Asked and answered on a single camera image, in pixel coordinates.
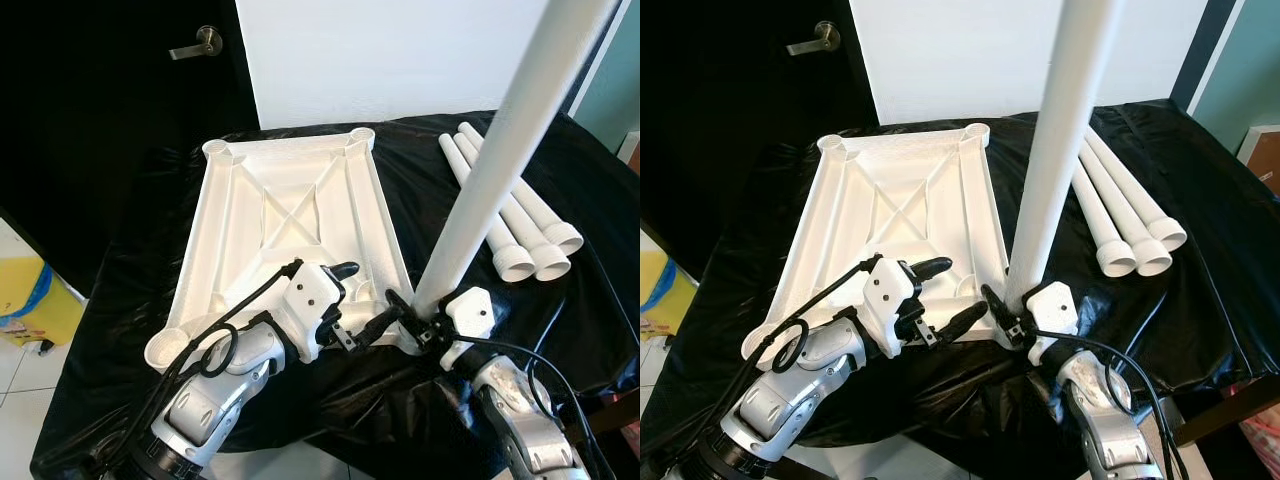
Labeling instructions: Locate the pink plastic bag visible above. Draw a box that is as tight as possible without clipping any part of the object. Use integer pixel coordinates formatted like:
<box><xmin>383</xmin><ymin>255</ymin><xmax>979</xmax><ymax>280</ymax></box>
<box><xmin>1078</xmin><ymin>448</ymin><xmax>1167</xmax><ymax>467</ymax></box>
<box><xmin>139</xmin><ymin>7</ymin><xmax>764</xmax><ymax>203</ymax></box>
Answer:
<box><xmin>1238</xmin><ymin>415</ymin><xmax>1280</xmax><ymax>480</ymax></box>

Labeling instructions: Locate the dark grey door frame post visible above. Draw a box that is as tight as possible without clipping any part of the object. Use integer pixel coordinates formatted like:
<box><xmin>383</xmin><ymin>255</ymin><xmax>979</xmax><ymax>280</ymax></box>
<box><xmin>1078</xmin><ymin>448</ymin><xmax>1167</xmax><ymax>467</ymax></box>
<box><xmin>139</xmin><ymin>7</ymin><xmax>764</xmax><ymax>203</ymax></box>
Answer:
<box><xmin>1170</xmin><ymin>0</ymin><xmax>1241</xmax><ymax>111</ymax></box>
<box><xmin>566</xmin><ymin>0</ymin><xmax>641</xmax><ymax>119</ymax></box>

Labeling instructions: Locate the black door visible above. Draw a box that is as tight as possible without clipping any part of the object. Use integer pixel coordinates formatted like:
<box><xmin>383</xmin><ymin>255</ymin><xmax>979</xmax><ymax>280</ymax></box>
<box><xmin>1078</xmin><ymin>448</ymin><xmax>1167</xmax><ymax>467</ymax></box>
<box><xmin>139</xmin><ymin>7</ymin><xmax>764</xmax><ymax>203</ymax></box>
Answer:
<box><xmin>0</xmin><ymin>0</ymin><xmax>261</xmax><ymax>296</ymax></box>
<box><xmin>640</xmin><ymin>0</ymin><xmax>881</xmax><ymax>271</ymax></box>

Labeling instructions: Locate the brown wooden table brace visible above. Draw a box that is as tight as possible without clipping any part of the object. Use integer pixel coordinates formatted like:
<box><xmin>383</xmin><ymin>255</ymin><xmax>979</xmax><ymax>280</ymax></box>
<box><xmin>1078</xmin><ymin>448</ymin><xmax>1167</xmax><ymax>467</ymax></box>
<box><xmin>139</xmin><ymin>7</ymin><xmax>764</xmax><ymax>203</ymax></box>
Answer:
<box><xmin>1170</xmin><ymin>395</ymin><xmax>1280</xmax><ymax>448</ymax></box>
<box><xmin>580</xmin><ymin>395</ymin><xmax>641</xmax><ymax>433</ymax></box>

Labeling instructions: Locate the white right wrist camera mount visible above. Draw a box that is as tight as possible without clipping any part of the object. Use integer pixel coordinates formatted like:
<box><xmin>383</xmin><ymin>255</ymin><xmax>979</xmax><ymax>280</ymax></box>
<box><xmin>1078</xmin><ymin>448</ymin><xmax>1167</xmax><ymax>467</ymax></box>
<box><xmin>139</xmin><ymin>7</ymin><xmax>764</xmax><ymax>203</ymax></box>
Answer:
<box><xmin>1025</xmin><ymin>281</ymin><xmax>1079</xmax><ymax>366</ymax></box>
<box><xmin>440</xmin><ymin>285</ymin><xmax>496</xmax><ymax>371</ymax></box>

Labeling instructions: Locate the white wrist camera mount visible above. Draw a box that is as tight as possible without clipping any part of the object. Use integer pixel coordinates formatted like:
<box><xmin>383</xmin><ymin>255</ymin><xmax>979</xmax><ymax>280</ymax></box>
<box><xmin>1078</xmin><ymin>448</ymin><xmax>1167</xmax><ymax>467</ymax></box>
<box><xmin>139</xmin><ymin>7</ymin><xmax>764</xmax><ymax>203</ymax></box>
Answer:
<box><xmin>283</xmin><ymin>262</ymin><xmax>349</xmax><ymax>363</ymax></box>
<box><xmin>440</xmin><ymin>285</ymin><xmax>496</xmax><ymax>371</ymax></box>
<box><xmin>862</xmin><ymin>258</ymin><xmax>921</xmax><ymax>356</ymax></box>
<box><xmin>1025</xmin><ymin>281</ymin><xmax>1079</xmax><ymax>366</ymax></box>

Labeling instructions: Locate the white plastic table top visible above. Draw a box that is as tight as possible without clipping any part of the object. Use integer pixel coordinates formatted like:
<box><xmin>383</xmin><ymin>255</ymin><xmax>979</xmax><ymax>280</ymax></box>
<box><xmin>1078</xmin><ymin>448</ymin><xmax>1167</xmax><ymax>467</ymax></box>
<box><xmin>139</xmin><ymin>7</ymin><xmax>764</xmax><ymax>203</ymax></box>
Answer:
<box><xmin>144</xmin><ymin>126</ymin><xmax>429</xmax><ymax>373</ymax></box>
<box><xmin>740</xmin><ymin>122</ymin><xmax>1031</xmax><ymax>363</ymax></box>

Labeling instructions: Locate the metal lever door handle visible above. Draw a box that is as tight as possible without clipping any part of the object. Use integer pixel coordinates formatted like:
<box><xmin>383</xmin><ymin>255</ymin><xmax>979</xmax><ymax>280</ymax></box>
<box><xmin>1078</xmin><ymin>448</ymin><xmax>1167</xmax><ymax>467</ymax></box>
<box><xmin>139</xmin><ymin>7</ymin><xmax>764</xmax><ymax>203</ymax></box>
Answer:
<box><xmin>786</xmin><ymin>21</ymin><xmax>842</xmax><ymax>57</ymax></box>
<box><xmin>168</xmin><ymin>25</ymin><xmax>224</xmax><ymax>62</ymax></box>

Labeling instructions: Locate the black shiny tablecloth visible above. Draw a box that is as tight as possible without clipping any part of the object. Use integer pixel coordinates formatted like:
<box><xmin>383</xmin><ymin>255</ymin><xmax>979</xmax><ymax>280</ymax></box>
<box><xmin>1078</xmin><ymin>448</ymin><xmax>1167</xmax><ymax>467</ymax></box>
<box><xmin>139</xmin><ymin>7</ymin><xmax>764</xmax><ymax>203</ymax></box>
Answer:
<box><xmin>30</xmin><ymin>110</ymin><xmax>641</xmax><ymax>480</ymax></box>
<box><xmin>640</xmin><ymin>98</ymin><xmax>1280</xmax><ymax>471</ymax></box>

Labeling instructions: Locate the white plastic table leg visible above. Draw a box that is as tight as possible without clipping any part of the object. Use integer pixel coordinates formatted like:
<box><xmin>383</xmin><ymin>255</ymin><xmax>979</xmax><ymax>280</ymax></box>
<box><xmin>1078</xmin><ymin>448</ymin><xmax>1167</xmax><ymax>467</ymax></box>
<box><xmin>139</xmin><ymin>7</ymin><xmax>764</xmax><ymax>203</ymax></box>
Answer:
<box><xmin>1078</xmin><ymin>140</ymin><xmax>1173</xmax><ymax>278</ymax></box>
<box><xmin>1085</xmin><ymin>125</ymin><xmax>1189</xmax><ymax>253</ymax></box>
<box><xmin>1005</xmin><ymin>0</ymin><xmax>1126</xmax><ymax>306</ymax></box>
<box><xmin>460</xmin><ymin>122</ymin><xmax>585</xmax><ymax>257</ymax></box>
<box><xmin>438</xmin><ymin>137</ymin><xmax>537</xmax><ymax>284</ymax></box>
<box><xmin>1070</xmin><ymin>160</ymin><xmax>1138</xmax><ymax>278</ymax></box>
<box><xmin>410</xmin><ymin>0</ymin><xmax>623</xmax><ymax>319</ymax></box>
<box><xmin>455</xmin><ymin>132</ymin><xmax>572</xmax><ymax>283</ymax></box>

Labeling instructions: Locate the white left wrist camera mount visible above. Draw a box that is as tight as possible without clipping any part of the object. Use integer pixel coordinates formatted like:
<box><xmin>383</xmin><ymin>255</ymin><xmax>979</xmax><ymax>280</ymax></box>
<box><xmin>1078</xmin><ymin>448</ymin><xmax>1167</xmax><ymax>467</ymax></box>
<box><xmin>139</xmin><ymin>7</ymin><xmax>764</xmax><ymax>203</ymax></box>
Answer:
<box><xmin>862</xmin><ymin>258</ymin><xmax>921</xmax><ymax>356</ymax></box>
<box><xmin>283</xmin><ymin>262</ymin><xmax>349</xmax><ymax>363</ymax></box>

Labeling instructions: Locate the yellow bag with blue band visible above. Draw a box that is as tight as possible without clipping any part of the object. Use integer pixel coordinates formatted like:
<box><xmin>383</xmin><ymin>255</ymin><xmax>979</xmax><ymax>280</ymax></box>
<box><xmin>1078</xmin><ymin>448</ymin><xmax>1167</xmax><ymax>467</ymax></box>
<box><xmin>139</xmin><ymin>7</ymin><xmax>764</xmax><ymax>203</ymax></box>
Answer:
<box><xmin>640</xmin><ymin>235</ymin><xmax>701</xmax><ymax>341</ymax></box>
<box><xmin>0</xmin><ymin>255</ymin><xmax>89</xmax><ymax>351</ymax></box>

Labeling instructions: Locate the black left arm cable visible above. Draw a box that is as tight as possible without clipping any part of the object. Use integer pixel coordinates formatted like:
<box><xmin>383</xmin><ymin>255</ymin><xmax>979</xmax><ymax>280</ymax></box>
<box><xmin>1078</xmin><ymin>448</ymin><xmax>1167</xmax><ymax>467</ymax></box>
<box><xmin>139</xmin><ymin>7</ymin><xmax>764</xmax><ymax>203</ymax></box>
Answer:
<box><xmin>100</xmin><ymin>258</ymin><xmax>306</xmax><ymax>471</ymax></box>
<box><xmin>690</xmin><ymin>252</ymin><xmax>886</xmax><ymax>471</ymax></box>

